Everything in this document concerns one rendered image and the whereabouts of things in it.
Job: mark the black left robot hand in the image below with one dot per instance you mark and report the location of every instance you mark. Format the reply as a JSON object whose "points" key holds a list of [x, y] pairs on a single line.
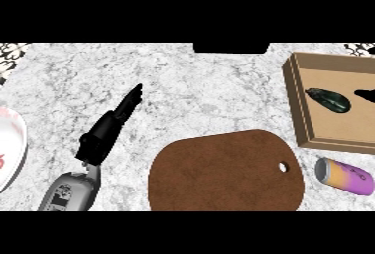
{"points": [[103, 132]]}

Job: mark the black appliance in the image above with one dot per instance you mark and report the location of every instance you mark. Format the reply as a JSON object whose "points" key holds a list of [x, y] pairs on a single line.
{"points": [[231, 47]]}

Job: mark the cardboard box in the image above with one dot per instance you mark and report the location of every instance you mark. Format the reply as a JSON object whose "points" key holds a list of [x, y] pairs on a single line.
{"points": [[337, 129]]}

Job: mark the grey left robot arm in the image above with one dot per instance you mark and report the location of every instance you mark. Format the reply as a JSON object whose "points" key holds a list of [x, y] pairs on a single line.
{"points": [[69, 191]]}

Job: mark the brown wooden cutting board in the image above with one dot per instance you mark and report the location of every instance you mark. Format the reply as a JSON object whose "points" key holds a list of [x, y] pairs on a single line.
{"points": [[225, 172]]}

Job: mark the dark purple eggplant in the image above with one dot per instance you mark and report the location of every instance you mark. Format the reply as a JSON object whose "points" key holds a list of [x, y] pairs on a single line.
{"points": [[333, 100]]}

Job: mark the orange and purple can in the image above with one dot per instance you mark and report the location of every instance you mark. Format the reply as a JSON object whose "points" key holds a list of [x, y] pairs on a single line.
{"points": [[349, 177]]}

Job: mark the white plate with red marks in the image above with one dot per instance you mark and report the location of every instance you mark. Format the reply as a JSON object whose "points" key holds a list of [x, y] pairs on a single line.
{"points": [[11, 149]]}

